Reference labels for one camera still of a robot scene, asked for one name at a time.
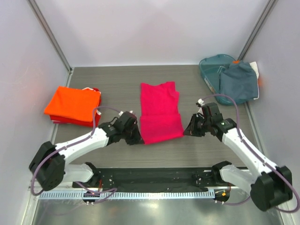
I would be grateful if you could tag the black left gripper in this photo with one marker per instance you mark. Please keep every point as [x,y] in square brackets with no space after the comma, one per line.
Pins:
[138,138]

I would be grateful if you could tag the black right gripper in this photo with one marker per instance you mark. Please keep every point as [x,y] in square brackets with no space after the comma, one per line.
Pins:
[198,123]

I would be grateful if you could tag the pink t shirt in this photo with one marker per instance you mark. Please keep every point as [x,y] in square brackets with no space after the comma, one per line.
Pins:
[160,119]

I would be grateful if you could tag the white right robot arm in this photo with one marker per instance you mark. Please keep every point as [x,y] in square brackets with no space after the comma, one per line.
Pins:
[267,184]

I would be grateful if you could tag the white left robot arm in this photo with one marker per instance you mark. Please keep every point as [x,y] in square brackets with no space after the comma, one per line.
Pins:
[52,164]

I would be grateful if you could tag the teal plastic basket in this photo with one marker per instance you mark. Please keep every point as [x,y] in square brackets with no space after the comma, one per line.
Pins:
[210,70]

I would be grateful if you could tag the grey blue t shirt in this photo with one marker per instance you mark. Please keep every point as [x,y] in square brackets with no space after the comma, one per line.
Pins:
[239,82]

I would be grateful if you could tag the white cloth in basket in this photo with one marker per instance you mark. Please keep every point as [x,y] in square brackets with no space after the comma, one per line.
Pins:
[254,66]

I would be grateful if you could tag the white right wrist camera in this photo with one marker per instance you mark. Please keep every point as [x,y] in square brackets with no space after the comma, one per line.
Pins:
[200,103]

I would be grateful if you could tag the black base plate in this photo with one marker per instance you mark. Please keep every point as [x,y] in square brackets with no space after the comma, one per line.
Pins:
[157,180]

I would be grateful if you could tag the slotted metal cable rail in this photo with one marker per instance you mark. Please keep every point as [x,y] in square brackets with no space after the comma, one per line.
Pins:
[84,195]

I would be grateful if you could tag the front aluminium frame beam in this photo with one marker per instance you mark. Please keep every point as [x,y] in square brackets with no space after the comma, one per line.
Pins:
[84,173]

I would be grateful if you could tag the right aluminium frame post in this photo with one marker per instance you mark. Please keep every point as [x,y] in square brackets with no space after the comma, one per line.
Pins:
[257,28]

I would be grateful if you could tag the aluminium frame post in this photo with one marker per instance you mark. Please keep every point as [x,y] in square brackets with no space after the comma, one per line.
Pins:
[45,26]
[257,28]

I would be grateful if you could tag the left aluminium frame post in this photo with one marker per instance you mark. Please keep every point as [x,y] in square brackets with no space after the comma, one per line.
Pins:
[45,26]

